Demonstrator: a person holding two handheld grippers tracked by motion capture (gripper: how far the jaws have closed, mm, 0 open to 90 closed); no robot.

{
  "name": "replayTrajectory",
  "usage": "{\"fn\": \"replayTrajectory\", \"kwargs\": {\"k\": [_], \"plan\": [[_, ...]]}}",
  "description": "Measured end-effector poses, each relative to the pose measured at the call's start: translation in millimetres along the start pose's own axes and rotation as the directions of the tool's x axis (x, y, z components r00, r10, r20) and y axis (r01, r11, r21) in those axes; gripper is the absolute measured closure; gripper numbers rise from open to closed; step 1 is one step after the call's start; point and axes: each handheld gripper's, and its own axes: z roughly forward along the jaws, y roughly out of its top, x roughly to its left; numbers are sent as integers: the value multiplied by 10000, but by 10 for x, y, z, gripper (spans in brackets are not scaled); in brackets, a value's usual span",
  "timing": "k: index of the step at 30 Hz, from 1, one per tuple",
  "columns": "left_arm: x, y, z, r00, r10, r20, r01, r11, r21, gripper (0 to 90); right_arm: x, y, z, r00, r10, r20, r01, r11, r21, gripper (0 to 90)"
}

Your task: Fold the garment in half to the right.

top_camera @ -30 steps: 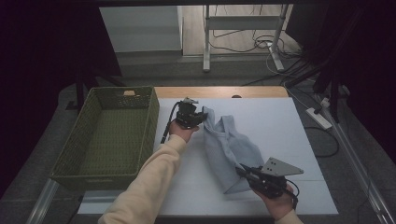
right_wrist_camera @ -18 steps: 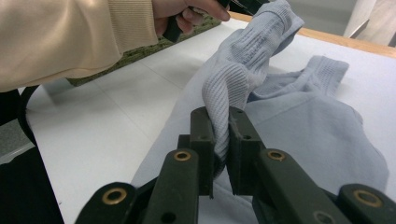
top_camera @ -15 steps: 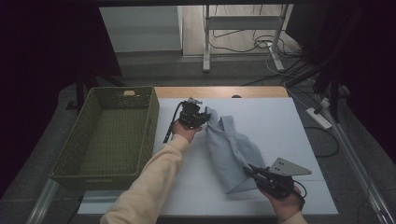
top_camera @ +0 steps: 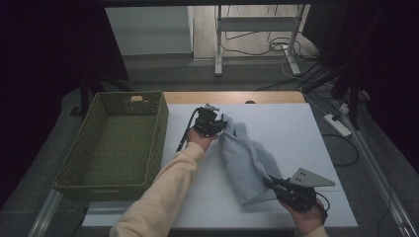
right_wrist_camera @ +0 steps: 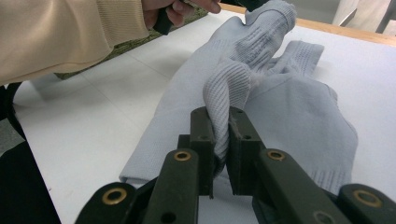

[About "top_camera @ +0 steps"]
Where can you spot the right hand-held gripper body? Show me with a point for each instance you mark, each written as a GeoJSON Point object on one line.
{"type": "Point", "coordinates": [296, 197]}

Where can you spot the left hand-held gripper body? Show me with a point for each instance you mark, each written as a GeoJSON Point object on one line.
{"type": "Point", "coordinates": [207, 121]}

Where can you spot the light blue tank top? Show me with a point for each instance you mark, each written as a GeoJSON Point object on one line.
{"type": "Point", "coordinates": [243, 164]}

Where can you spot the green woven basket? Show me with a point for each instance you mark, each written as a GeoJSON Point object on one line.
{"type": "Point", "coordinates": [115, 148]}

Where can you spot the person's left hand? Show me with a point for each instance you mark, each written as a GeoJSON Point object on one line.
{"type": "Point", "coordinates": [201, 141]}

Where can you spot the person's right hand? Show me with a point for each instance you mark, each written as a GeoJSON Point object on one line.
{"type": "Point", "coordinates": [308, 220]}

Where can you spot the white power strip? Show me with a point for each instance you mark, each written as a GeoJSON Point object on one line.
{"type": "Point", "coordinates": [337, 125]}

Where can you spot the white plug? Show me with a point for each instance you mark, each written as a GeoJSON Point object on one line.
{"type": "Point", "coordinates": [344, 108]}

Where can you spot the black stand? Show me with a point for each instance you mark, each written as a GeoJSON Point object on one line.
{"type": "Point", "coordinates": [85, 98]}
{"type": "Point", "coordinates": [354, 108]}

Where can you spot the white metal stand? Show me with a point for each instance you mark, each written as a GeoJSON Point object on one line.
{"type": "Point", "coordinates": [253, 24]}

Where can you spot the light grey board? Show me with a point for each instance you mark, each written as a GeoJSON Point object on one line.
{"type": "Point", "coordinates": [148, 31]}

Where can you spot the dark curtain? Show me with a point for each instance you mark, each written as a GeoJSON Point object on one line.
{"type": "Point", "coordinates": [49, 49]}
{"type": "Point", "coordinates": [395, 65]}

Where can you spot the aluminium rail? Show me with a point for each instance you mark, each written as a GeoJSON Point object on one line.
{"type": "Point", "coordinates": [46, 214]}
{"type": "Point", "coordinates": [378, 177]}

